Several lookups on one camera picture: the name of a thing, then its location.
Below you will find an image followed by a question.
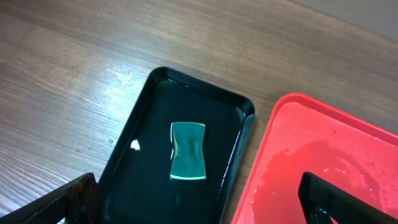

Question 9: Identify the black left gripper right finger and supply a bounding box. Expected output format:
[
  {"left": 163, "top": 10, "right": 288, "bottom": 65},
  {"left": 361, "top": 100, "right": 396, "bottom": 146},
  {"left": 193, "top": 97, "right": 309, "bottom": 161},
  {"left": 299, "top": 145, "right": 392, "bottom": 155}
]
[{"left": 298, "top": 172, "right": 397, "bottom": 224}]

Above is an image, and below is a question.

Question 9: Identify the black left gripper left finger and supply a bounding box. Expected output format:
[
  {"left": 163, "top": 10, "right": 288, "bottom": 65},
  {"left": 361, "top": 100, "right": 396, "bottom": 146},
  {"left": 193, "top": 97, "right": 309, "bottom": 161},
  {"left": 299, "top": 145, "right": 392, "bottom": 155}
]
[{"left": 1, "top": 173, "right": 100, "bottom": 224}]

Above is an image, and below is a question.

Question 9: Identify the green yellow sponge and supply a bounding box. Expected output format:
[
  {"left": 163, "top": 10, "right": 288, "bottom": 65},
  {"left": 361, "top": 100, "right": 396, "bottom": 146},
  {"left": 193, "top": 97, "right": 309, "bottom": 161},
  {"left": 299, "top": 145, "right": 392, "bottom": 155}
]
[{"left": 170, "top": 122, "right": 206, "bottom": 180}]

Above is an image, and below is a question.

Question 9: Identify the black plastic tray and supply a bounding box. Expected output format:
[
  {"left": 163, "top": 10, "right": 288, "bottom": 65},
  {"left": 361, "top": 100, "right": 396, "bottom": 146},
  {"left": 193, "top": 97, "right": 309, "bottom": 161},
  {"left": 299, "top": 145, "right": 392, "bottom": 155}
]
[{"left": 97, "top": 67, "right": 255, "bottom": 223}]

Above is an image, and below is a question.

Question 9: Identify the red plastic tray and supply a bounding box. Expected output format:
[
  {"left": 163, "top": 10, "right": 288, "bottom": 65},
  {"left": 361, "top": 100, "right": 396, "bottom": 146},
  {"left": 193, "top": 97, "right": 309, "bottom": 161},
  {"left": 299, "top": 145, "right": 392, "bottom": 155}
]
[{"left": 233, "top": 93, "right": 397, "bottom": 223}]

